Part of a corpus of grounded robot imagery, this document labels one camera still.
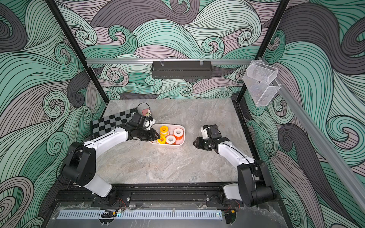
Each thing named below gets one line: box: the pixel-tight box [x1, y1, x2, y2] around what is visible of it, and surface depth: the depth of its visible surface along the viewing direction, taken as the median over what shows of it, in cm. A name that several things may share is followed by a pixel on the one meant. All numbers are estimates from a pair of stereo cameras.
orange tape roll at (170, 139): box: [165, 134, 176, 145], surface depth 94 cm
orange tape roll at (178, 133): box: [172, 127, 184, 141], surface depth 97 cm
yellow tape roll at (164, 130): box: [159, 125, 169, 137], surface depth 97 cm
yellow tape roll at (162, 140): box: [157, 135, 166, 144], surface depth 92 cm
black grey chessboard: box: [92, 107, 138, 139], surface depth 103 cm
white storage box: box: [149, 123, 186, 147], surface depth 96 cm
